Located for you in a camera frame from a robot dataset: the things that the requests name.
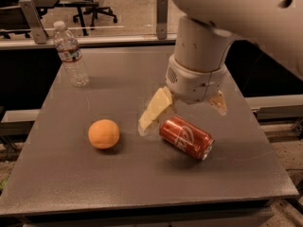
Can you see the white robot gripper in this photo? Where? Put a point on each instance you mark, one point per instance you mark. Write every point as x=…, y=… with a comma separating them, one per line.
x=196, y=81

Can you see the red coke can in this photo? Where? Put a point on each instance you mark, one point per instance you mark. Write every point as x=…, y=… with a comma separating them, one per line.
x=188, y=138

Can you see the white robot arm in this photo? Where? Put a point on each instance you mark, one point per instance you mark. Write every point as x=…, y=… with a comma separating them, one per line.
x=207, y=29

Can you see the orange fruit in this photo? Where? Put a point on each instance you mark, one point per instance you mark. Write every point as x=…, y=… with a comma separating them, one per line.
x=103, y=134

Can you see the clear plastic water bottle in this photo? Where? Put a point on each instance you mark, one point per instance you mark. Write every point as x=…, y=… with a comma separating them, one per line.
x=70, y=54

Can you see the black office chair left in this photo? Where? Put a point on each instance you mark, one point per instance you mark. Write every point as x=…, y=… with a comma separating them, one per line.
x=92, y=7

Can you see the dark desk in background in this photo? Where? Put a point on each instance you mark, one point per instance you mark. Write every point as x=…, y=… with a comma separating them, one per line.
x=47, y=3

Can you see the middle metal rail bracket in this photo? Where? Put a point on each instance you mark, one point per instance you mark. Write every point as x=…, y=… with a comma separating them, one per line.
x=162, y=19

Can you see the metal rail bracket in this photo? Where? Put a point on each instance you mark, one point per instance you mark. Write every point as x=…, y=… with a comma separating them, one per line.
x=162, y=19
x=33, y=20

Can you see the horizontal metal rail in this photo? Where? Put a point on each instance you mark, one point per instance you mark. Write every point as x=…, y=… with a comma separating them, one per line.
x=91, y=41

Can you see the left metal rail bracket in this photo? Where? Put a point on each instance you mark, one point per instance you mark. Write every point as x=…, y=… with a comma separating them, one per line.
x=33, y=20

